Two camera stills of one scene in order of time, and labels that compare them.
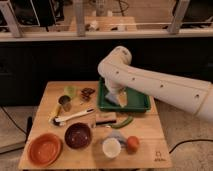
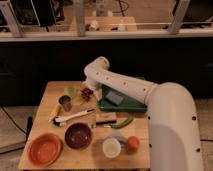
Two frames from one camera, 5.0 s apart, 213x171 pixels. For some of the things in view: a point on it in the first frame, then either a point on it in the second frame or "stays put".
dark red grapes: [85, 93] stays put
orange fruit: [133, 144] stays put
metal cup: [66, 102] stays put
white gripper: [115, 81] to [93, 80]
